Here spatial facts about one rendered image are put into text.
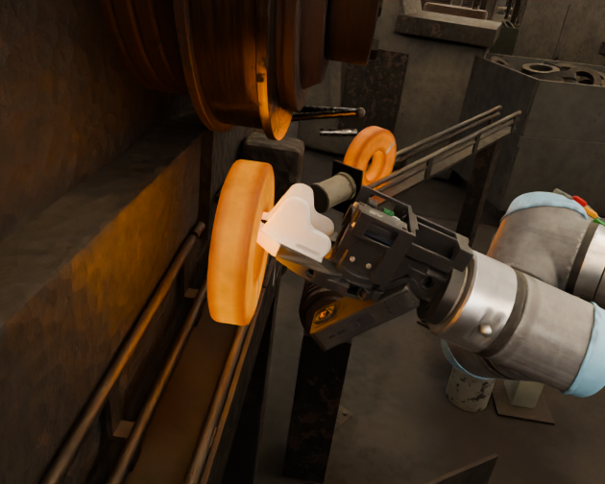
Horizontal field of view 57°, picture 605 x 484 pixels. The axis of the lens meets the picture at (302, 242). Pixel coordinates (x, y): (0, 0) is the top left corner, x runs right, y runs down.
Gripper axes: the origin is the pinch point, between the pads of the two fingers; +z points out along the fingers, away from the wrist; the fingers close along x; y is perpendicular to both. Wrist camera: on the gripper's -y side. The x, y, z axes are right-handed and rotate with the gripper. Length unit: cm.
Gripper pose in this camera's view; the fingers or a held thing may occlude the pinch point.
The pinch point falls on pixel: (247, 224)
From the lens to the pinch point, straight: 53.2
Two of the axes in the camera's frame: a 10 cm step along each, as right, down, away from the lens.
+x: -1.1, 4.3, -9.0
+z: -9.1, -4.0, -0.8
